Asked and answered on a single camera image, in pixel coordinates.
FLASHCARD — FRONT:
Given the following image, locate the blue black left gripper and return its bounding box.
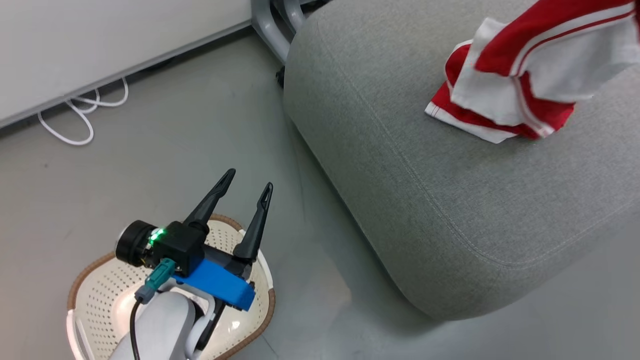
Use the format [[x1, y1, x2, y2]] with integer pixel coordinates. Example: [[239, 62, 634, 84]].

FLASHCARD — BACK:
[[116, 168, 274, 312]]

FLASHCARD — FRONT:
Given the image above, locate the red and white garment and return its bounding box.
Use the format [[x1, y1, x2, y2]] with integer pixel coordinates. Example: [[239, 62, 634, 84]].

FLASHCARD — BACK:
[[424, 0, 640, 145]]

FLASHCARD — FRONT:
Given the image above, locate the white perforated laundry basket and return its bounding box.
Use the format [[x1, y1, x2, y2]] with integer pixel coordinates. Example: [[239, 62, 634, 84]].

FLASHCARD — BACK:
[[66, 213, 276, 360]]

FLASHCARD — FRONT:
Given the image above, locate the grey partition foot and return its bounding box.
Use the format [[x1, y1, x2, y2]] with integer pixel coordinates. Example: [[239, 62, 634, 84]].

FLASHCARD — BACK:
[[284, 0, 307, 32], [251, 0, 292, 64]]

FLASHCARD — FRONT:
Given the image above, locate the wide white partition panel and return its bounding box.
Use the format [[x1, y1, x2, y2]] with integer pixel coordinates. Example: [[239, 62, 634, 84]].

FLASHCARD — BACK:
[[0, 0, 253, 130]]

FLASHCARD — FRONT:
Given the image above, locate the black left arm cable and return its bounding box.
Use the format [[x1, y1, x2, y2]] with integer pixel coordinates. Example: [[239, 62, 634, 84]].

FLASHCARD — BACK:
[[129, 258, 177, 360]]

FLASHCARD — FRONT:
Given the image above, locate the looped white floor cable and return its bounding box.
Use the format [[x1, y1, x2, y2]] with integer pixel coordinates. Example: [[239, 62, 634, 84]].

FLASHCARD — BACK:
[[37, 76, 130, 147]]

